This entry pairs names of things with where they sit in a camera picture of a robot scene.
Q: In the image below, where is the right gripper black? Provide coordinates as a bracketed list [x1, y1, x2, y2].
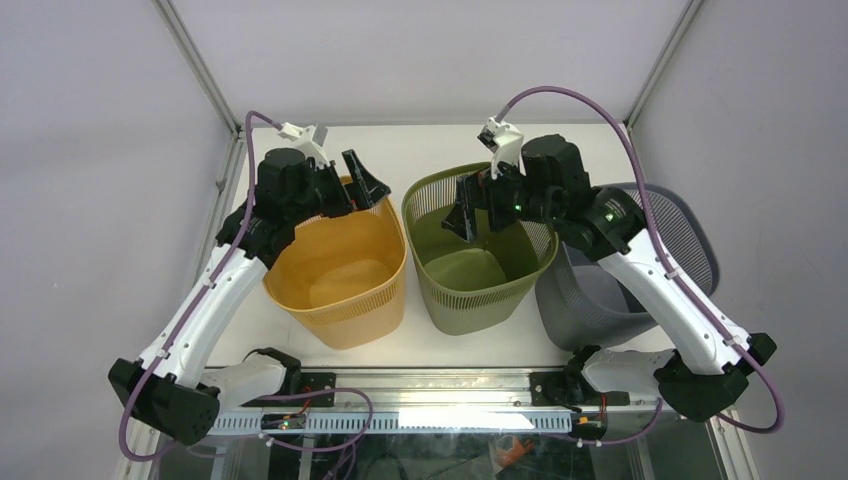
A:
[440, 153, 560, 243]

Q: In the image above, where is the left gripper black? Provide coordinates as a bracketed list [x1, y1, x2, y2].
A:
[287, 149, 389, 225]

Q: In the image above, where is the green plastic basket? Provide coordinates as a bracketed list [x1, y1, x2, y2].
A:
[401, 162, 559, 336]

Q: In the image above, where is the yellow plastic basket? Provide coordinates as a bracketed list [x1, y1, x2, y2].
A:
[262, 197, 408, 350]

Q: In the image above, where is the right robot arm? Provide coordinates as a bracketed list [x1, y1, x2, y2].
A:
[442, 133, 776, 422]

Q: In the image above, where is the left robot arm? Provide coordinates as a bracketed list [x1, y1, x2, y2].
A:
[108, 147, 391, 446]

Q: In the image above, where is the grey plastic basket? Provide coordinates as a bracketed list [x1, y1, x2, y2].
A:
[535, 184, 720, 352]

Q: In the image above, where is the orange object under table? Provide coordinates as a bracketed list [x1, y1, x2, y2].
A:
[493, 435, 535, 469]

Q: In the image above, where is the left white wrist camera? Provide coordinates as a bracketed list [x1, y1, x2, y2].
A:
[277, 122, 331, 170]

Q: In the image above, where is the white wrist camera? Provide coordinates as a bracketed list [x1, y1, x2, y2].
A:
[477, 117, 524, 180]
[277, 122, 331, 170]

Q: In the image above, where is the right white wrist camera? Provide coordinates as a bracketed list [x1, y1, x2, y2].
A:
[477, 117, 524, 180]

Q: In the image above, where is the aluminium mounting rail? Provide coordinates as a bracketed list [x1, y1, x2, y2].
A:
[119, 368, 763, 480]

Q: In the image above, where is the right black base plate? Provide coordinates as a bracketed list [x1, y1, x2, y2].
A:
[528, 370, 630, 409]

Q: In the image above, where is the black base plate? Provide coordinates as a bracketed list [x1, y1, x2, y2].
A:
[284, 371, 337, 408]
[528, 370, 630, 409]

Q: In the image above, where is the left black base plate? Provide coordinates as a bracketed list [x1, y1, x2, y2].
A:
[284, 371, 337, 408]

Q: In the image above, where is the white slotted cable duct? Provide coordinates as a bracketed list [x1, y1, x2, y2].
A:
[210, 408, 572, 436]

